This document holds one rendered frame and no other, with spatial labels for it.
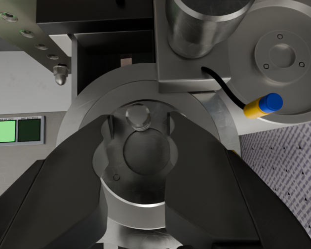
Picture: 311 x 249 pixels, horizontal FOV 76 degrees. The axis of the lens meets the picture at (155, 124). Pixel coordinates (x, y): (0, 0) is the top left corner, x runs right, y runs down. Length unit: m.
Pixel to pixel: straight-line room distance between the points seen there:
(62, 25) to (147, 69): 0.07
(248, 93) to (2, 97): 2.81
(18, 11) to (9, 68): 2.57
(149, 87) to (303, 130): 0.19
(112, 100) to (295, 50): 0.16
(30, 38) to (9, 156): 0.29
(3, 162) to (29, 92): 2.18
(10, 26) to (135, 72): 0.31
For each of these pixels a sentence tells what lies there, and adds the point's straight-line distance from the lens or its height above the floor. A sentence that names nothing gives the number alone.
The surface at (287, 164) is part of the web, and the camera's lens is 0.32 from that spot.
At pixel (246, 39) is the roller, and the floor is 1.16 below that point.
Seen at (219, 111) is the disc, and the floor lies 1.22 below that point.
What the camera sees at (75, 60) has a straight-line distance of 0.20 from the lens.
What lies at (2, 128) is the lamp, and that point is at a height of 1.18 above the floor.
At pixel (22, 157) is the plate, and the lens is 0.59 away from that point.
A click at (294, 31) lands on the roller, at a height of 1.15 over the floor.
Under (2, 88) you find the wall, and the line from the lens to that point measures 2.92.
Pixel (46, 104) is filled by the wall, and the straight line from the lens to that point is 2.64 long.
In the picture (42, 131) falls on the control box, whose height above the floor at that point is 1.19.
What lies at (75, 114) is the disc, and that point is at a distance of 0.17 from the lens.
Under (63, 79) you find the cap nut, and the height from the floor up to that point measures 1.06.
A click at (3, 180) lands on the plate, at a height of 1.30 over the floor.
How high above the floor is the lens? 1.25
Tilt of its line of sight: 7 degrees down
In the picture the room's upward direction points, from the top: 177 degrees clockwise
